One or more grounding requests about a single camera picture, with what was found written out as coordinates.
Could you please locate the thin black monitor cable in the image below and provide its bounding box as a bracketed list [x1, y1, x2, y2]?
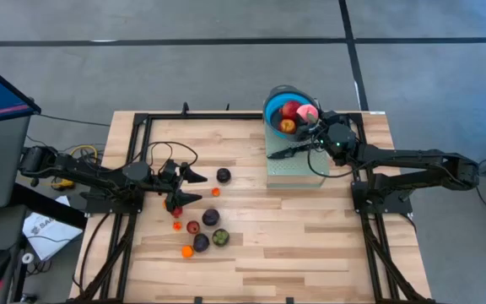
[35, 112, 112, 128]

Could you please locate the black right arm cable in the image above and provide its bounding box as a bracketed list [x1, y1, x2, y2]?
[307, 143, 356, 179]

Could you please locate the pink peach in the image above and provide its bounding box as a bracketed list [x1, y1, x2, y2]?
[295, 103, 320, 125]

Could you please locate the yellow cable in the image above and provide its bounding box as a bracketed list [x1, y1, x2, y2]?
[70, 144, 100, 160]

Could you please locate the blue grey collapsible bowl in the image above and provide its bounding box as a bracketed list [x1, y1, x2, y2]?
[262, 84, 321, 143]

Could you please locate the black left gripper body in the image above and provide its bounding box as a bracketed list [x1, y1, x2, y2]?
[158, 159, 184, 212]

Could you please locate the small red yellow apple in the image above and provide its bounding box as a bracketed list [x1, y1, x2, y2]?
[278, 118, 297, 135]

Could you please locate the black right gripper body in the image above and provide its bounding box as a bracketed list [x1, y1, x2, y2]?
[316, 111, 360, 166]

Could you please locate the large red apple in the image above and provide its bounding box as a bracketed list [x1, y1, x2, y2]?
[282, 100, 302, 120]

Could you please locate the black cable under frame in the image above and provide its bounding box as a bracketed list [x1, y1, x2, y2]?
[72, 212, 113, 296]

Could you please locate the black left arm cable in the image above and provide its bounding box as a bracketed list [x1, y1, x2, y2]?
[145, 140, 200, 170]

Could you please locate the black desk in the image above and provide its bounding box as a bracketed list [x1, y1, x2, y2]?
[0, 183, 89, 304]

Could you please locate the white printed paper sheet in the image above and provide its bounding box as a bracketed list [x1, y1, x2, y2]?
[22, 196, 84, 262]

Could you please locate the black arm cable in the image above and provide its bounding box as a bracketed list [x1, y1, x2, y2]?
[145, 140, 200, 170]
[307, 143, 356, 179]

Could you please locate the black kitchen knife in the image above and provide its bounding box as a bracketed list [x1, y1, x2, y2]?
[267, 143, 316, 160]

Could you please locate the yellow hand tool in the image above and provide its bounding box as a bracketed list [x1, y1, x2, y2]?
[50, 176, 78, 191]

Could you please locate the green round fruit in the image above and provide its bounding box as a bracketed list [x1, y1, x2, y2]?
[212, 228, 230, 247]

